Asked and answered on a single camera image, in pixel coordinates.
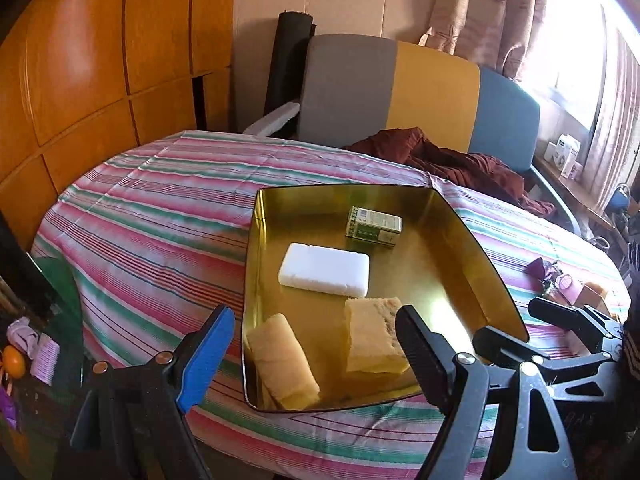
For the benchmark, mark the yellow sponge block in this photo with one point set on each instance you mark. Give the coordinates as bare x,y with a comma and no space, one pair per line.
372,335

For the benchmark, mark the pink round object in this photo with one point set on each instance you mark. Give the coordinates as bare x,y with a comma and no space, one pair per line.
567,280

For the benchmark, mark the small green box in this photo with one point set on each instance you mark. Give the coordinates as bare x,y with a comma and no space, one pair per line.
375,227

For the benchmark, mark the grey yellow blue sofa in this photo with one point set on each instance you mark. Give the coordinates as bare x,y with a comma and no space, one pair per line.
425,95

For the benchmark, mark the striped tablecloth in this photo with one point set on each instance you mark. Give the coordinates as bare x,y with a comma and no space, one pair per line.
150,240

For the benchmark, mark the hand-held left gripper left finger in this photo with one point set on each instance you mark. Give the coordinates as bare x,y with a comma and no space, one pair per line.
210,355

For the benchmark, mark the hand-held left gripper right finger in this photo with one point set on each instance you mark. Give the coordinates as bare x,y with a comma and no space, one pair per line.
425,360

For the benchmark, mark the patterned pink curtain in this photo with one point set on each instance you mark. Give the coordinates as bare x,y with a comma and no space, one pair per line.
475,5

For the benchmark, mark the black rolled mat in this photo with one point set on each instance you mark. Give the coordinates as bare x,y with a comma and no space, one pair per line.
285,60

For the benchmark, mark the rolled yellow sponge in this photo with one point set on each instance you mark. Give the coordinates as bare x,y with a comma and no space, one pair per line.
282,360

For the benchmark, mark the maroon cloth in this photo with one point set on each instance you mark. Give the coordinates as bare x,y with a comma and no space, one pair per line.
450,165

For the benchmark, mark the wooden side table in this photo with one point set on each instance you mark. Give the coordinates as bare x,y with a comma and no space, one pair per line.
570,190

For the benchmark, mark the white box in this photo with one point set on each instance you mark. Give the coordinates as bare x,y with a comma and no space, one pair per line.
562,152

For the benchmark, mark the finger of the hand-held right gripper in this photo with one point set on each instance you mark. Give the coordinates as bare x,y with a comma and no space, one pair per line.
505,347
565,312

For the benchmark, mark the blue bag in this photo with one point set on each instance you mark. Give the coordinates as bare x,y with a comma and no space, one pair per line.
617,200

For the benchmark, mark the striped pink curtain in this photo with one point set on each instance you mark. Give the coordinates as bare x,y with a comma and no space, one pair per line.
615,120

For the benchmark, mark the pink white shoe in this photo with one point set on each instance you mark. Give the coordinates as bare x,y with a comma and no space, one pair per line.
22,332

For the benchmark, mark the gold metal tray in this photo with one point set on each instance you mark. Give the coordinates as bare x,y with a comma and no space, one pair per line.
440,270

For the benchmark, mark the white soap bar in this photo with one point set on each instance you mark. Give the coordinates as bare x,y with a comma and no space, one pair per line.
325,272

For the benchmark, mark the wooden wardrobe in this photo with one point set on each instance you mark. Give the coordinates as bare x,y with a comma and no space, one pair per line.
100,60

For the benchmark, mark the orange ball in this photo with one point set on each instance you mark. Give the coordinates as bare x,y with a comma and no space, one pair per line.
12,362

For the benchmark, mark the purple wrapped object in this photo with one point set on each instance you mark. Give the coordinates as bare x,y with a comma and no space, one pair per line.
540,266

